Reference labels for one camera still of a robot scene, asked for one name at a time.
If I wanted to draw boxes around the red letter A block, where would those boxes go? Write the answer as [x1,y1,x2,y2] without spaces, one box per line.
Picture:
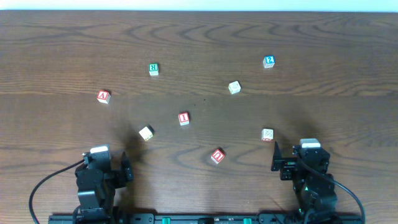
[96,90,111,104]

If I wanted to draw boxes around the red letter I block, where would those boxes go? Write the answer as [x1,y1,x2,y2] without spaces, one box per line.
[178,112,190,126]

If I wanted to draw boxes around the blue number 2 block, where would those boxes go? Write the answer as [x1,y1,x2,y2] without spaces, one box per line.
[263,55,275,68]

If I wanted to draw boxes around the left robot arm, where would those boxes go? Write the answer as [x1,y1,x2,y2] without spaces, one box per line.
[75,151,133,223]

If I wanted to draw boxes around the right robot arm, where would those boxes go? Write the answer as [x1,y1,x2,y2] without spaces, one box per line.
[271,143,339,223]

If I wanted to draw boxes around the white block red bottom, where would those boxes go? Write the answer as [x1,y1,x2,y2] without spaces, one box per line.
[261,128,274,142]

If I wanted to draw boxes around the white yellow-sided K block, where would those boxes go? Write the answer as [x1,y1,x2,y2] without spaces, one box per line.
[139,126,154,141]

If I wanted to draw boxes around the red letter U block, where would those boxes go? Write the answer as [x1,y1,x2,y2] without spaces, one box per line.
[211,149,225,164]

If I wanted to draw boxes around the plain white wooden block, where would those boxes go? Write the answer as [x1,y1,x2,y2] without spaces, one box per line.
[228,81,241,95]

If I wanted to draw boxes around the green letter R block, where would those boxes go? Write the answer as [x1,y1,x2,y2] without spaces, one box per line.
[149,63,159,76]

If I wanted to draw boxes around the right black cable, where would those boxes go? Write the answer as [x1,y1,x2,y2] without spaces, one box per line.
[295,149,366,223]

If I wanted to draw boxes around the black cable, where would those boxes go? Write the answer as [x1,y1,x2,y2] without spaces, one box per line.
[295,149,366,223]
[29,159,86,224]

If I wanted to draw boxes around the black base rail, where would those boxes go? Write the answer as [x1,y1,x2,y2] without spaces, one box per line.
[48,213,362,224]

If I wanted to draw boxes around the left black cable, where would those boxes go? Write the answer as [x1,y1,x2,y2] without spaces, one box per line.
[29,159,86,224]

